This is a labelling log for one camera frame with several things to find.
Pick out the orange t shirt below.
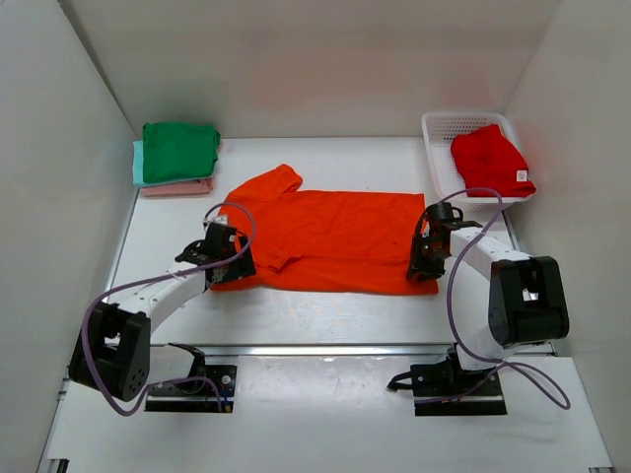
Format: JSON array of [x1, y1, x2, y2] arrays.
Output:
[[214, 165, 439, 296]]

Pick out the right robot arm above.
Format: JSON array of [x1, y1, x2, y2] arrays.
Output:
[[406, 202, 570, 396]]

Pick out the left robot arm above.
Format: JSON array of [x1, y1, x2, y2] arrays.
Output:
[[68, 221, 256, 404]]

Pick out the pink folded t shirt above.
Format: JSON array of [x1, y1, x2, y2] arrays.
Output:
[[138, 174, 213, 197]]

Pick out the red t shirt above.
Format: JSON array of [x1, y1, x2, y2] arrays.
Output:
[[451, 124, 536, 198]]

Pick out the green folded t shirt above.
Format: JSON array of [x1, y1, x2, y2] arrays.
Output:
[[142, 121, 222, 185]]

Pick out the white plastic basket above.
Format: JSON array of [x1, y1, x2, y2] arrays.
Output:
[[421, 110, 522, 211]]

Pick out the teal folded t shirt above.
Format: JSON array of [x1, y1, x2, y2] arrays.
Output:
[[132, 140, 212, 187]]

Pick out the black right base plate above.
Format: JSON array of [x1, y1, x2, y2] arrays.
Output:
[[386, 361, 508, 417]]

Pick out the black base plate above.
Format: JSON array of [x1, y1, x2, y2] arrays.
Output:
[[144, 357, 238, 414], [386, 361, 508, 417]]

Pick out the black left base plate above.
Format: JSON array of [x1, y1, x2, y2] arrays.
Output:
[[144, 357, 238, 414]]

